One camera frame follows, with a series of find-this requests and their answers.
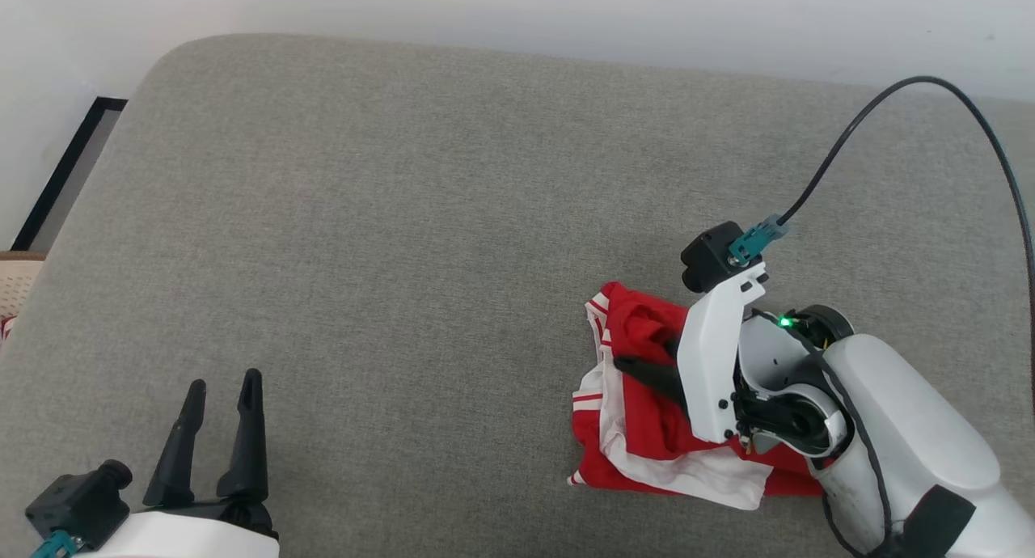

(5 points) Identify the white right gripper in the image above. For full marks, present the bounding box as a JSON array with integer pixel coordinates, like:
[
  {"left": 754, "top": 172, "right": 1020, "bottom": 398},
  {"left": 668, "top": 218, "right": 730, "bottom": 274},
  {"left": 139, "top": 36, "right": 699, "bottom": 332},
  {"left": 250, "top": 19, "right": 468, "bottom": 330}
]
[{"left": 612, "top": 262, "right": 851, "bottom": 459}]

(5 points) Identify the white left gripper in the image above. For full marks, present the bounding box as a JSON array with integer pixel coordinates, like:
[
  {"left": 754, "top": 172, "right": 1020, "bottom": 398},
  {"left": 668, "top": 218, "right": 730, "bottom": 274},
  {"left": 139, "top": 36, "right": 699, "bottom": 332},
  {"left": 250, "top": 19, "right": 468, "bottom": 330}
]
[{"left": 81, "top": 368, "right": 281, "bottom": 558}]

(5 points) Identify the red white sports jersey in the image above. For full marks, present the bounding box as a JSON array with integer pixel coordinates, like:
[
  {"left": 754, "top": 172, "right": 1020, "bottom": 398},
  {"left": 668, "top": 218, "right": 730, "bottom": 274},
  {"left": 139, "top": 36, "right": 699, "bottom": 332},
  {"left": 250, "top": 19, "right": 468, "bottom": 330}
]
[{"left": 566, "top": 280, "right": 835, "bottom": 513}]

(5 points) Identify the beige laundry basket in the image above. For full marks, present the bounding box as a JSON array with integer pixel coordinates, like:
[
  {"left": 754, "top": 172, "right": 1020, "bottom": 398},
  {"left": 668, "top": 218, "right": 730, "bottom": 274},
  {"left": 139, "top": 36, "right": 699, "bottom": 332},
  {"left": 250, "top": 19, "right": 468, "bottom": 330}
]
[{"left": 0, "top": 250, "right": 49, "bottom": 342}]

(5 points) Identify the grey fabric sofa cushion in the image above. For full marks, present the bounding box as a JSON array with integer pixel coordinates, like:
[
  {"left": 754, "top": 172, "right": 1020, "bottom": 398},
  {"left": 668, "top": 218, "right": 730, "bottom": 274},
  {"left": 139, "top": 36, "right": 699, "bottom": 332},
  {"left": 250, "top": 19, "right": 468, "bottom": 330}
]
[{"left": 0, "top": 32, "right": 1035, "bottom": 558}]

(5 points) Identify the teal right camera cable connector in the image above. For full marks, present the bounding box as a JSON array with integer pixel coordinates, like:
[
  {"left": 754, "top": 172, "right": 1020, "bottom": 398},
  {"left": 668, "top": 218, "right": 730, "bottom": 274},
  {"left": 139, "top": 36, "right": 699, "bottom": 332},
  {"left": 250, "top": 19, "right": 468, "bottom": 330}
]
[{"left": 727, "top": 213, "right": 791, "bottom": 267}]

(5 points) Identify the teal camera cable connector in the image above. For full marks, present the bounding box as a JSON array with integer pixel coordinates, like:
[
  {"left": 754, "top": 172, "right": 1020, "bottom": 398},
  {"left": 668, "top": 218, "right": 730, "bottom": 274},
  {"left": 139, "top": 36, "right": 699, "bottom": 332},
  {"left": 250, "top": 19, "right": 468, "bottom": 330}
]
[
  {"left": 30, "top": 529, "right": 78, "bottom": 558},
  {"left": 727, "top": 213, "right": 791, "bottom": 267}
]

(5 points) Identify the teal left camera cable connector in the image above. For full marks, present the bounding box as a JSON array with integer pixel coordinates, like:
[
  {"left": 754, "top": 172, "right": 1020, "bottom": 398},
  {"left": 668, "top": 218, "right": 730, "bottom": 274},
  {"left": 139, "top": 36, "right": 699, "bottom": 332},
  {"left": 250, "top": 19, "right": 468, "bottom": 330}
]
[{"left": 30, "top": 529, "right": 78, "bottom": 558}]

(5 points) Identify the thin black right gripper cable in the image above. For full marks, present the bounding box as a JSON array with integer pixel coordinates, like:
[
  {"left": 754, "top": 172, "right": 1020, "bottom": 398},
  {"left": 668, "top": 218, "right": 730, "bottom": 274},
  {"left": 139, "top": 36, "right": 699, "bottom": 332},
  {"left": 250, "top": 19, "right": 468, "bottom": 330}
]
[{"left": 750, "top": 306, "right": 896, "bottom": 558}]

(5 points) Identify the black flat frame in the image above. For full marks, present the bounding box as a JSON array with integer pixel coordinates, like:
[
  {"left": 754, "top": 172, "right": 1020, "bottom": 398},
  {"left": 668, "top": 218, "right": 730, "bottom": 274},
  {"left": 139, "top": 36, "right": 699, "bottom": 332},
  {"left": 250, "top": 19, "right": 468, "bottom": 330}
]
[{"left": 9, "top": 96, "right": 129, "bottom": 252}]

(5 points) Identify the black right camera cable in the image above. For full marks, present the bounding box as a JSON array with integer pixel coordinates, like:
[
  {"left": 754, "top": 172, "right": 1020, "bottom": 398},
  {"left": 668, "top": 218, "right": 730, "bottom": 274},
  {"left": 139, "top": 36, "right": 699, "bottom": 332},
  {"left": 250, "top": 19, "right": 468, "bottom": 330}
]
[{"left": 775, "top": 75, "right": 1035, "bottom": 417}]

